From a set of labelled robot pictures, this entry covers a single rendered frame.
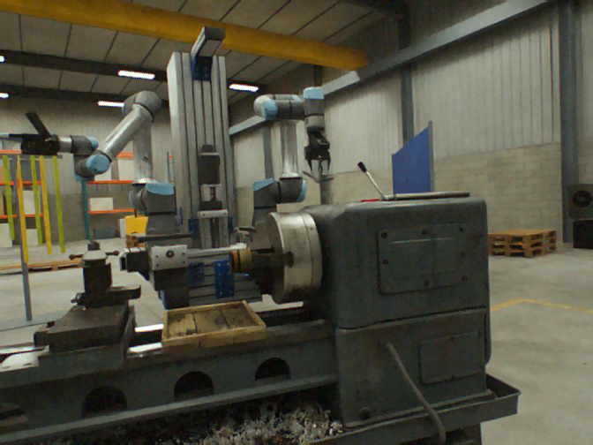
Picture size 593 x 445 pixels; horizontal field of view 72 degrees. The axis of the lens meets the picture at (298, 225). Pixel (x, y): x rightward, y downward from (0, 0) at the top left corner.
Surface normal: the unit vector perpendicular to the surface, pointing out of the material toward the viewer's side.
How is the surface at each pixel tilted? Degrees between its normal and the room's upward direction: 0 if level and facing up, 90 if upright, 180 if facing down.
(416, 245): 90
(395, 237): 90
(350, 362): 90
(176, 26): 90
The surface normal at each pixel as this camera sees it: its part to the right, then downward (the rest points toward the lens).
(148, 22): 0.55, 0.01
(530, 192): -0.84, 0.07
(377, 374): 0.30, 0.04
